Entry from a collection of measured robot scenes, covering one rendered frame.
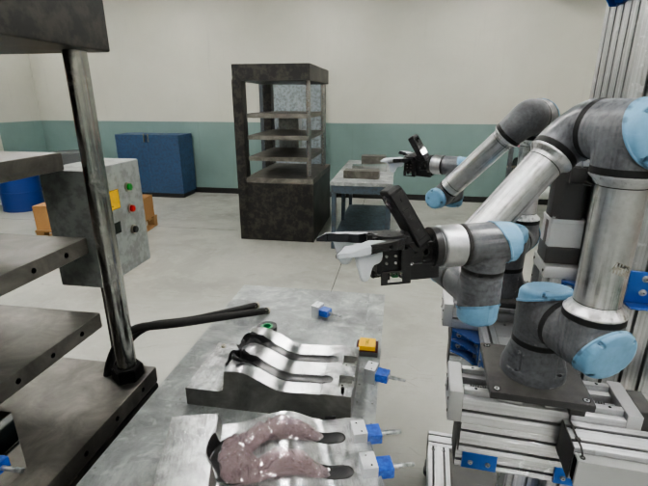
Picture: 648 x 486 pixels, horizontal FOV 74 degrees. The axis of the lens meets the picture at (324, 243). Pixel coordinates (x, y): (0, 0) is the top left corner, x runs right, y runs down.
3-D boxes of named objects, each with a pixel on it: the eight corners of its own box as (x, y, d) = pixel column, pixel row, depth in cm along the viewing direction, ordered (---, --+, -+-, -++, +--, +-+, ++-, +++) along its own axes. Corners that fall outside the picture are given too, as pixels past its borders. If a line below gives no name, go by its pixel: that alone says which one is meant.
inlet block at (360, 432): (397, 432, 116) (398, 416, 115) (403, 446, 112) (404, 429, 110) (349, 437, 115) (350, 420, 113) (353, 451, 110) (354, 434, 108)
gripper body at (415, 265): (377, 286, 70) (445, 280, 73) (377, 234, 69) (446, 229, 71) (364, 275, 78) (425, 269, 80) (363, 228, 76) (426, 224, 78)
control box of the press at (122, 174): (184, 466, 208) (145, 158, 162) (151, 523, 180) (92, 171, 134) (143, 460, 212) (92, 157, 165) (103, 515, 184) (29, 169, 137)
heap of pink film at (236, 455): (322, 427, 114) (322, 403, 111) (332, 484, 97) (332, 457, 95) (221, 438, 110) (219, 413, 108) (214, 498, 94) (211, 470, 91)
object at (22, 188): (54, 204, 725) (43, 151, 697) (26, 213, 670) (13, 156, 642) (23, 203, 734) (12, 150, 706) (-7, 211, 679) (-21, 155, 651)
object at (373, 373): (406, 383, 141) (407, 369, 139) (403, 392, 137) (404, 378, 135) (367, 374, 146) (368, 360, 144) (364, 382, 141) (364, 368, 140)
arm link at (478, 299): (473, 301, 90) (479, 252, 87) (506, 328, 80) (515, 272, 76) (439, 305, 88) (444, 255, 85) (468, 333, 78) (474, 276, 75)
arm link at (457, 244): (471, 227, 72) (446, 221, 80) (445, 229, 71) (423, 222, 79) (469, 270, 73) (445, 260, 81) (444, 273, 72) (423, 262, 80)
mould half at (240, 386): (358, 369, 148) (359, 335, 144) (350, 422, 124) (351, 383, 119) (220, 356, 156) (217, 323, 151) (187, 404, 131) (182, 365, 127)
